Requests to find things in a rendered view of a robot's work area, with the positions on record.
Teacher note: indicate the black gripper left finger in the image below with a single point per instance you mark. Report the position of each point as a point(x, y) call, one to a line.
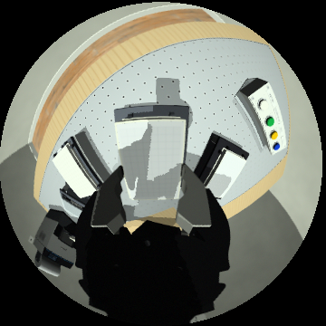
point(102, 215)

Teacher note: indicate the white horizontal roll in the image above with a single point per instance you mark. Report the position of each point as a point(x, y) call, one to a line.
point(48, 266)

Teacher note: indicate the grey button panel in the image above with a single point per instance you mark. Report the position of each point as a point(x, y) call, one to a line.
point(261, 108)

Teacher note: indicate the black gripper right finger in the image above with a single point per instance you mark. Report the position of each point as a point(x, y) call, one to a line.
point(200, 215)

